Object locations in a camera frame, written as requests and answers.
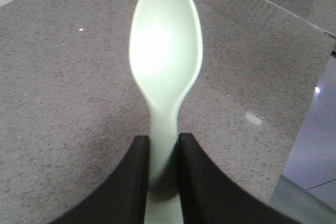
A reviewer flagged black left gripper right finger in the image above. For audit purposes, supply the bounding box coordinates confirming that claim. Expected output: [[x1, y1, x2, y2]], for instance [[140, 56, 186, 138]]
[[178, 133, 296, 223]]

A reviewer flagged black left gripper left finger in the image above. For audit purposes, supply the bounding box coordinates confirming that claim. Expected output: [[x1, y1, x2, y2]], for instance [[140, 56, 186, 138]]
[[51, 136, 150, 223]]

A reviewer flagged pale green plastic spoon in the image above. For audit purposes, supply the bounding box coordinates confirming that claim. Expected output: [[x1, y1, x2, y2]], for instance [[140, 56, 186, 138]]
[[129, 0, 203, 223]]

